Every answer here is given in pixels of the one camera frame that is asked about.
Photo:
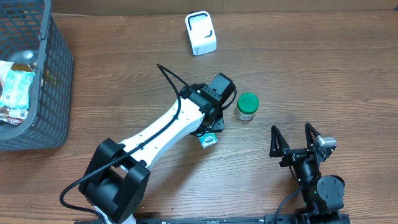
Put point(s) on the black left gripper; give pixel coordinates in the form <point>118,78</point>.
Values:
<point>216,123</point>

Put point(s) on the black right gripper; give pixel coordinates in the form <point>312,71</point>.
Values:
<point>279,149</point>

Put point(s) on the small teal tissue pack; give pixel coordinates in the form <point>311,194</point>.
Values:
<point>208,139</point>

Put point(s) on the green lid jar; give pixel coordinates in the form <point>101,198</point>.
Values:
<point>247,105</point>

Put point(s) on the yellow liquid bottle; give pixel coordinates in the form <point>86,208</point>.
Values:
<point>24,61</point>

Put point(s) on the brown snack bag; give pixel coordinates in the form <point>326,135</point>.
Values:
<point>10,115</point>

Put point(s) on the teal wet wipes pack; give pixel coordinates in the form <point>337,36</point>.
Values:
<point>16,92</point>

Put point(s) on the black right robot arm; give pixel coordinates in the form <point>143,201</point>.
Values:
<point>322,195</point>

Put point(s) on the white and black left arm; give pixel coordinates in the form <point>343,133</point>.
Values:
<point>117,175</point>

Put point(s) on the white barcode scanner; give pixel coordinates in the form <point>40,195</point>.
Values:
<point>201,33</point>

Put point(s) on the grey plastic mesh basket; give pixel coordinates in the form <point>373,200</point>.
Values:
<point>29,25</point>

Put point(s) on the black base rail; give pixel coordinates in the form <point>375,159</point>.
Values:
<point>267,219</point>

